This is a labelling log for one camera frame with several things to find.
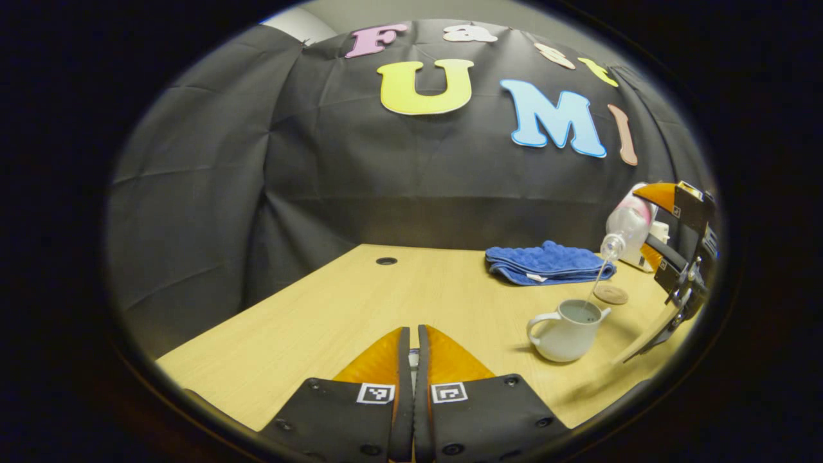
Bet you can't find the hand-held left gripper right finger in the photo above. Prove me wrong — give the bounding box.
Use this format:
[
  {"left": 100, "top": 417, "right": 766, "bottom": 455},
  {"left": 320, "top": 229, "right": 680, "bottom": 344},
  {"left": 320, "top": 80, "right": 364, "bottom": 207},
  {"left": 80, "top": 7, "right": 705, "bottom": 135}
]
[{"left": 413, "top": 323, "right": 570, "bottom": 463}]

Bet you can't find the white toaster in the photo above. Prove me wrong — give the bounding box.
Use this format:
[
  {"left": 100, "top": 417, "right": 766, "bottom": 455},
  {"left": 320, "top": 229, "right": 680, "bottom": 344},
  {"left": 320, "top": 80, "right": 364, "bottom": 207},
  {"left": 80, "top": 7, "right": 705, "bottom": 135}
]
[{"left": 620, "top": 221, "right": 671, "bottom": 273}]

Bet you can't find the blue folded towel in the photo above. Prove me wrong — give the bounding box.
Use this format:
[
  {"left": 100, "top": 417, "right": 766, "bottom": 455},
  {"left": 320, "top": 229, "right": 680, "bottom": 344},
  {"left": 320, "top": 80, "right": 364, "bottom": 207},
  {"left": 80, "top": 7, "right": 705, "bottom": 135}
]
[{"left": 485, "top": 241, "right": 617, "bottom": 286}]

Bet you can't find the white teacup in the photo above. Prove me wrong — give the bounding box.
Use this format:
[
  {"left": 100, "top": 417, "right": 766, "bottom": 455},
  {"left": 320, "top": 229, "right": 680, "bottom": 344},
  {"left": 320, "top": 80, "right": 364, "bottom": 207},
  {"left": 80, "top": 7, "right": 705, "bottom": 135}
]
[{"left": 527, "top": 299, "right": 612, "bottom": 363}]

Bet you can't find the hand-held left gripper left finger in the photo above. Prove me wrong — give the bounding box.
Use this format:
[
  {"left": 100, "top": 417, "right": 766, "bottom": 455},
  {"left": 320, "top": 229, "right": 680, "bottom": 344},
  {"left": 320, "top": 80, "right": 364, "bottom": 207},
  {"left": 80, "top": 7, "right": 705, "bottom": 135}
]
[{"left": 257, "top": 327, "right": 413, "bottom": 463}]

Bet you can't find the black backdrop cloth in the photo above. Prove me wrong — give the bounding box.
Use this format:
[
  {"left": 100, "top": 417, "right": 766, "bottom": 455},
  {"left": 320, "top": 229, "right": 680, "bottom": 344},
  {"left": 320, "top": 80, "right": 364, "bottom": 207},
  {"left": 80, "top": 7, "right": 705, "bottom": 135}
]
[{"left": 106, "top": 19, "right": 714, "bottom": 361}]

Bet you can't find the clear plastic water bottle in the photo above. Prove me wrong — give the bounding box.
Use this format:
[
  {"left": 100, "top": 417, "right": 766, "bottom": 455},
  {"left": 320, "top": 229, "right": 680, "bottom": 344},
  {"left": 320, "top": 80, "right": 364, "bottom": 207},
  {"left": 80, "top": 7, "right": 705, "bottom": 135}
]
[{"left": 600, "top": 191, "right": 658, "bottom": 262}]

